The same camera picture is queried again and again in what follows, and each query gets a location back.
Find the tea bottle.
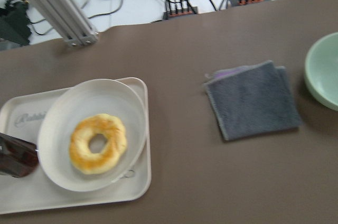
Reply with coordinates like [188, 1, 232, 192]
[1, 133, 39, 178]

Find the mint green bowl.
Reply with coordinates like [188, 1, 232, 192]
[304, 32, 337, 111]

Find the folded grey cloth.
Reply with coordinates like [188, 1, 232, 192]
[204, 61, 302, 141]

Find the left black usb hub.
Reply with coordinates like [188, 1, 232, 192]
[163, 0, 198, 20]

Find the aluminium frame post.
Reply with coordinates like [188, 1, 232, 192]
[29, 0, 98, 46]

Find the black laser cut device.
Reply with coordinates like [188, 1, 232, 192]
[1, 0, 32, 50]

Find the glazed donut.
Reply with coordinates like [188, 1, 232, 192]
[69, 114, 128, 175]

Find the white round plate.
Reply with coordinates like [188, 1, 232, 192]
[37, 79, 147, 192]

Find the cream serving tray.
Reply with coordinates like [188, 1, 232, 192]
[1, 89, 152, 214]

